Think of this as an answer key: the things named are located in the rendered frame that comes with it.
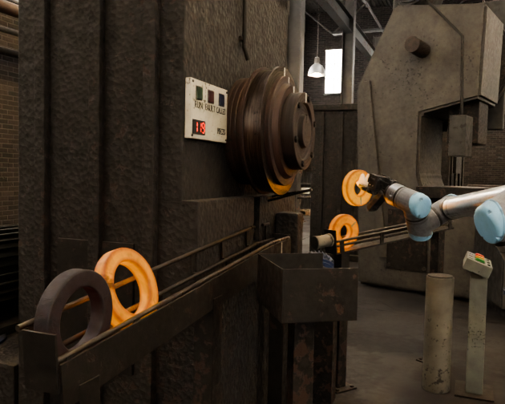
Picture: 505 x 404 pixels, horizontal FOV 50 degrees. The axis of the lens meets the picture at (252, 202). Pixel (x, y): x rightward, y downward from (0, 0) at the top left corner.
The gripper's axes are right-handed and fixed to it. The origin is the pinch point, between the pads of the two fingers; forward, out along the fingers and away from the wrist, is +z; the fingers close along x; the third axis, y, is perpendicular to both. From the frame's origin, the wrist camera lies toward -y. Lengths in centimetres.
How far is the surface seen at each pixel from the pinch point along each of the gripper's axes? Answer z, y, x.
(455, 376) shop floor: -36, -86, -58
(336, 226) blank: 0.3, -20.0, 6.5
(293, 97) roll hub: -10, 34, 51
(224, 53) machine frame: 4, 45, 72
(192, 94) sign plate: -17, 32, 93
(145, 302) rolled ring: -60, -12, 119
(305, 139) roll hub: -13, 20, 44
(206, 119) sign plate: -13, 24, 85
